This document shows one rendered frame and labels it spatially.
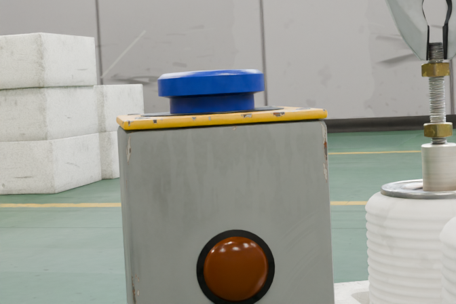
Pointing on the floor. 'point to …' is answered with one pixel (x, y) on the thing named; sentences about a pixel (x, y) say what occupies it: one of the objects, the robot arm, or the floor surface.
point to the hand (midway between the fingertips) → (437, 38)
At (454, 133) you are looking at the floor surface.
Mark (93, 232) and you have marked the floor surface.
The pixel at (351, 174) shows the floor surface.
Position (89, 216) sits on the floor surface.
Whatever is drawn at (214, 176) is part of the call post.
